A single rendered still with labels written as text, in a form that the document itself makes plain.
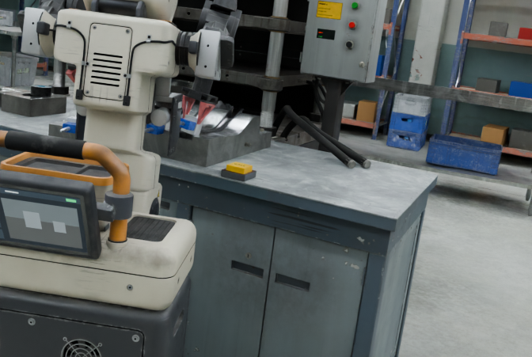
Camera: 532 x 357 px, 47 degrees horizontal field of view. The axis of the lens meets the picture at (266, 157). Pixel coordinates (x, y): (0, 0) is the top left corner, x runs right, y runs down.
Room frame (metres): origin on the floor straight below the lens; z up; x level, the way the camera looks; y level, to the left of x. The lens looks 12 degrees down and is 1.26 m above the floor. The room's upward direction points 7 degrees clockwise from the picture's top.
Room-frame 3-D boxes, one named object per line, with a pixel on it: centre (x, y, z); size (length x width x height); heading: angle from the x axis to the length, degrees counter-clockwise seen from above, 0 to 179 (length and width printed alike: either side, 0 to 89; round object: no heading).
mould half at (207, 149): (2.16, 0.21, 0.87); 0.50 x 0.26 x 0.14; 157
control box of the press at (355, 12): (2.72, -0.26, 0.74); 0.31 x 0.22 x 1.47; 67
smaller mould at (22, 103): (2.45, 0.96, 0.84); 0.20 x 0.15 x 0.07; 157
